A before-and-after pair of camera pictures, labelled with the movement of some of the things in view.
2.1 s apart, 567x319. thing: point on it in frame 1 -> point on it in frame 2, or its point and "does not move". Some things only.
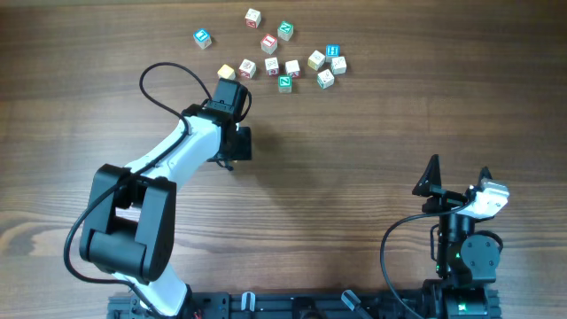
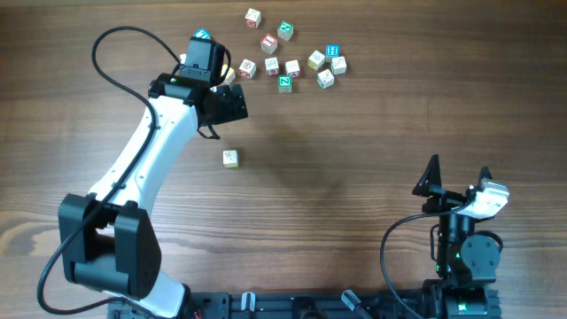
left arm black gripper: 244,151 -> 233,108
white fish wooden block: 338,65 does not move
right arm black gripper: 430,185 does not move
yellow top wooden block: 226,72 does not move
